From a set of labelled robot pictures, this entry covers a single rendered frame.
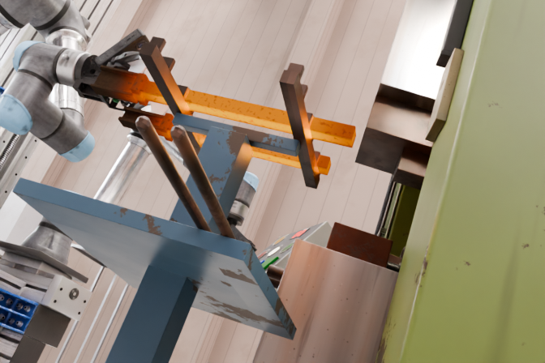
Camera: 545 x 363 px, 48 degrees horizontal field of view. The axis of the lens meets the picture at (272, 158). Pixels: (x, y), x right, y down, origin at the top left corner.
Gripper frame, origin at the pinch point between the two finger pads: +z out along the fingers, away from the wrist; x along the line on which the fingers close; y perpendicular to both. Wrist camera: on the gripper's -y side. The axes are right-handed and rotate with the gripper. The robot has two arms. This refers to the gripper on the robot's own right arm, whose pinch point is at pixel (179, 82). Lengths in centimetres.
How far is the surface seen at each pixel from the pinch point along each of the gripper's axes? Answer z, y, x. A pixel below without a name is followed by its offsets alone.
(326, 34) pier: -113, -354, -439
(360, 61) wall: -65, -324, -436
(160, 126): 1.9, 11.2, 2.3
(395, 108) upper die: 36, -24, -32
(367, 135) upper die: 32, -17, -35
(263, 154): 21.5, 10.9, 0.8
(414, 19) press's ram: 35, -47, -27
